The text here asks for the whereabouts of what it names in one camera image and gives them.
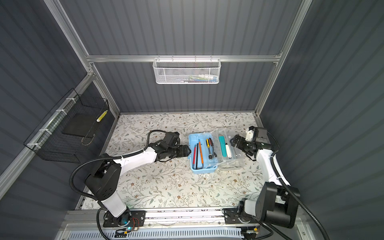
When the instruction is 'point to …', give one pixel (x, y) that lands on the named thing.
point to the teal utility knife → (223, 145)
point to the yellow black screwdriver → (208, 144)
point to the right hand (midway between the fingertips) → (239, 144)
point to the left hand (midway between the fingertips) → (187, 151)
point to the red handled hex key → (194, 155)
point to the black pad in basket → (81, 124)
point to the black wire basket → (65, 135)
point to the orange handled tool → (201, 151)
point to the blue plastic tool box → (234, 160)
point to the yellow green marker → (104, 113)
